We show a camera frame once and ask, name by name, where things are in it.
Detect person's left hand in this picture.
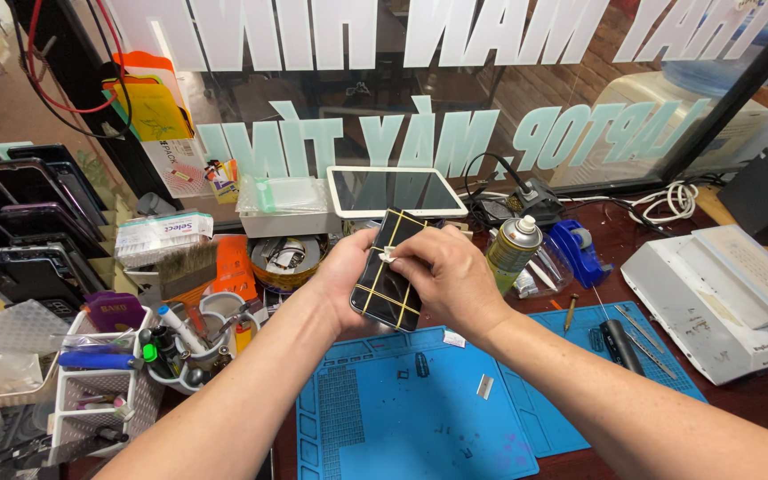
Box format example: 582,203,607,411
309,228,393,342

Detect person's right hand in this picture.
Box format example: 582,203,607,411
389,224,520,345

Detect black phone with yellow bands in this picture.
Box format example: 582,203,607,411
349,208,440,333

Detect tape roll with parts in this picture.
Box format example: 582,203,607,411
248,234,331,295

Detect green spray can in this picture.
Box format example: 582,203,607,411
487,215,544,296

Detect white flat box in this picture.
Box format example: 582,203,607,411
238,211,344,240

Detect clear plastic container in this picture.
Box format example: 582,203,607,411
487,229,576,300

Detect orange packet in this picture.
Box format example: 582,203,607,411
213,234,260,302

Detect clear plastic bags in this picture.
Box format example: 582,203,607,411
235,174,329,218

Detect white tablet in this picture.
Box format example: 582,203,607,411
326,166,469,221

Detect black soldering iron stand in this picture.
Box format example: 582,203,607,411
463,152,566,229

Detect blue tape dispenser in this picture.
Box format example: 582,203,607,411
548,219,616,289

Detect white cup of tools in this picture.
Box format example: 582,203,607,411
135,291,263,397

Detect large blue silicone work mat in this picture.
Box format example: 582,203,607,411
296,326,540,480

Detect bristle brush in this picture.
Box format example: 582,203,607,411
156,240,220,309

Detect small colourful packet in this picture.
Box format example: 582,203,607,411
203,158,242,205

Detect small blue silicone work mat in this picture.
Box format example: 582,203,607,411
496,301,709,458

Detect white marker pen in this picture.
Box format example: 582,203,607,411
156,304,209,355

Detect cotton swab box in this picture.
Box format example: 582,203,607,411
114,211,215,269

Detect metal tweezers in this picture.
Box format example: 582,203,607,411
613,304,665,355
624,329,679,381

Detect white labelled packet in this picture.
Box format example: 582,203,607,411
140,136,216,200

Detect purple package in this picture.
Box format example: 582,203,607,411
83,291,148,333

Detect white screen separator machine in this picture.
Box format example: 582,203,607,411
620,224,768,387

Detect white lattice organizer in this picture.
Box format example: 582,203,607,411
49,306,166,459

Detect hanging orange yellow packets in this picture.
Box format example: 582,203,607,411
101,51,196,143

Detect rack of phones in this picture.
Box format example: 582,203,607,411
0,143,116,316

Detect black box device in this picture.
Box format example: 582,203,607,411
717,132,768,248

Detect clear patterned plastic bag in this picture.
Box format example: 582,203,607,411
0,299,72,396

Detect small brown handle screwdriver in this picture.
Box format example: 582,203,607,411
562,292,580,335

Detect black handle screwdriver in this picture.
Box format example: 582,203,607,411
591,287,645,376

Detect coiled white cable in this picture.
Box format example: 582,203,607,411
627,180,700,227

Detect blue handle tool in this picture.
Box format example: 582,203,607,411
56,351,145,372

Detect red cable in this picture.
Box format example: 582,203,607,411
26,0,126,116

